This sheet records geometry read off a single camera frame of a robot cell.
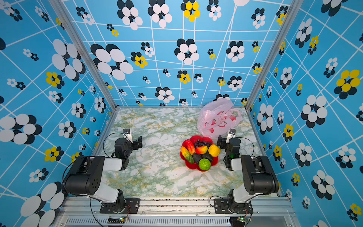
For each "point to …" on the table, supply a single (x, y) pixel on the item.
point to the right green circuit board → (240, 219)
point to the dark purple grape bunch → (199, 143)
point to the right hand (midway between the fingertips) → (230, 136)
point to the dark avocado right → (207, 155)
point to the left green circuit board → (111, 220)
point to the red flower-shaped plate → (214, 160)
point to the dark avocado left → (196, 157)
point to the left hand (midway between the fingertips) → (135, 135)
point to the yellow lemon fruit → (214, 150)
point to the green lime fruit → (204, 164)
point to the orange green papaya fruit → (187, 155)
